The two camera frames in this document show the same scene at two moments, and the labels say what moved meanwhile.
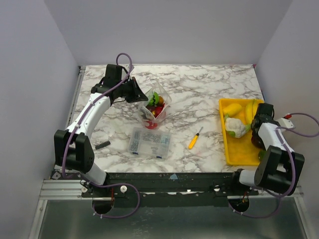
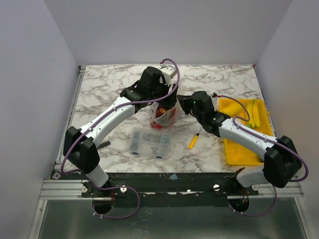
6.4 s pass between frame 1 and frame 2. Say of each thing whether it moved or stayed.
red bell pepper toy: moved
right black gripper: moved
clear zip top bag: moved
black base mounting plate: stayed
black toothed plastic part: stayed
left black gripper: moved
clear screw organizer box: stayed
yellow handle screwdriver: stayed
